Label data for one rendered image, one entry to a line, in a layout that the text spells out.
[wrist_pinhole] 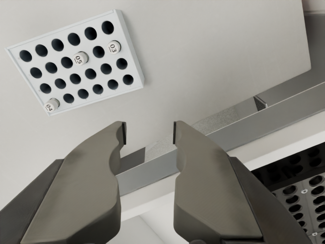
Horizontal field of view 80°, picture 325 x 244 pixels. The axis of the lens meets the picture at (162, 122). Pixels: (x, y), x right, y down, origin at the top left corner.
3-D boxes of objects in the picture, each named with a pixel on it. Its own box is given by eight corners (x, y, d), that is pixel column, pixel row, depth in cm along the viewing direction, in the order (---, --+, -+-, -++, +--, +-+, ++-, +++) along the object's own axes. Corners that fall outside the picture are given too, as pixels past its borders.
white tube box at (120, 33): (61, 104, 27) (48, 116, 24) (24, 43, 24) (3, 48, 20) (144, 78, 26) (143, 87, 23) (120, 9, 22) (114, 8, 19)
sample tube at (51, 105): (63, 99, 27) (47, 114, 23) (58, 91, 26) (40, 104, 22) (71, 96, 27) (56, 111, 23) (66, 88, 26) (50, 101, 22)
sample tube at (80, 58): (88, 59, 24) (75, 67, 20) (83, 49, 24) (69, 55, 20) (97, 56, 24) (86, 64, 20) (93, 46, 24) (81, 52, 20)
